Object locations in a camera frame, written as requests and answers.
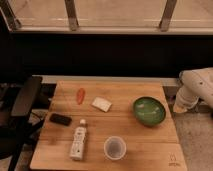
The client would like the white plastic bottle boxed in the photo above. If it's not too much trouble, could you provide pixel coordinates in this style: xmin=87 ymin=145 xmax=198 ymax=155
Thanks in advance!
xmin=70 ymin=119 xmax=87 ymax=161

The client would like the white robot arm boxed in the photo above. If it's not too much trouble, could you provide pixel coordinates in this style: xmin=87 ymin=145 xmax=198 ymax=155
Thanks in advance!
xmin=173 ymin=67 xmax=213 ymax=113

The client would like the black rectangular case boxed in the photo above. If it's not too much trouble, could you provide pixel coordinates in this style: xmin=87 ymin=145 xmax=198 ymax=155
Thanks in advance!
xmin=49 ymin=113 xmax=72 ymax=126

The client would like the white sponge block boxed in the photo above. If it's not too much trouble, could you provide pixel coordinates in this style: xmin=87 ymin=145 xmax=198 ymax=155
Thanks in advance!
xmin=92 ymin=97 xmax=112 ymax=112

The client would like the black office chair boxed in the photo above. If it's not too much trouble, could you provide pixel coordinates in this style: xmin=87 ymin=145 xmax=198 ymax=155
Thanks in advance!
xmin=0 ymin=77 xmax=44 ymax=171

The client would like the orange carrot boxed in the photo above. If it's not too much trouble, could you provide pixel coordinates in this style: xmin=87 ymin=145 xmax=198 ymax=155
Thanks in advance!
xmin=77 ymin=88 xmax=85 ymax=105

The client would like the green ceramic bowl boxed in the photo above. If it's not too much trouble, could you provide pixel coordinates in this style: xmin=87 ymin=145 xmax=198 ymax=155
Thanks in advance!
xmin=133 ymin=96 xmax=166 ymax=127

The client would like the clear plastic cup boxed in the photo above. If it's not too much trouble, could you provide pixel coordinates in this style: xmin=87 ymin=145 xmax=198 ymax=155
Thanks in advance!
xmin=103 ymin=136 xmax=127 ymax=161

